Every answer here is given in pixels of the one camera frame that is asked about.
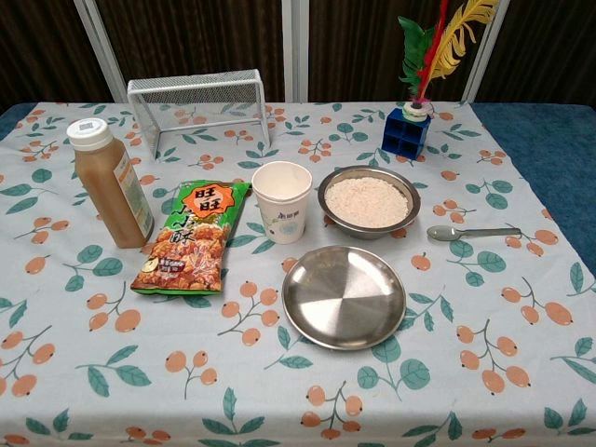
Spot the white paper cup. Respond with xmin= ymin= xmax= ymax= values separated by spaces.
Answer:
xmin=251 ymin=160 xmax=313 ymax=246

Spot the metal bowl of rice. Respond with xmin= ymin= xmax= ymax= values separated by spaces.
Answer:
xmin=317 ymin=165 xmax=420 ymax=241

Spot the round metal plate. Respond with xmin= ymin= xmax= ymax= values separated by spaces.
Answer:
xmin=281 ymin=245 xmax=408 ymax=351

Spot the green snack bag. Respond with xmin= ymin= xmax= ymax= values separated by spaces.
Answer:
xmin=129 ymin=180 xmax=252 ymax=296

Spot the blue cube holder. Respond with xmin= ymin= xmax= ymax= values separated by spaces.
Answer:
xmin=380 ymin=107 xmax=430 ymax=158

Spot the floral printed tablecloth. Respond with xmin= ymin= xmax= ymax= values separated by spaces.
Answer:
xmin=0 ymin=101 xmax=596 ymax=447

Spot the brown juice bottle white cap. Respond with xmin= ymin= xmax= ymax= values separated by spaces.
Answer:
xmin=66 ymin=117 xmax=156 ymax=250

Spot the colourful feather shuttlecock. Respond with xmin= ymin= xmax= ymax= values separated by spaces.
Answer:
xmin=398 ymin=0 xmax=499 ymax=123

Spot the white wire mesh rack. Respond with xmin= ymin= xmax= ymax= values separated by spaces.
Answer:
xmin=127 ymin=68 xmax=272 ymax=162

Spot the white partition frame post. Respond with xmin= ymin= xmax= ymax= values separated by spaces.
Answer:
xmin=281 ymin=0 xmax=311 ymax=103
xmin=73 ymin=0 xmax=128 ymax=103
xmin=461 ymin=0 xmax=512 ymax=104

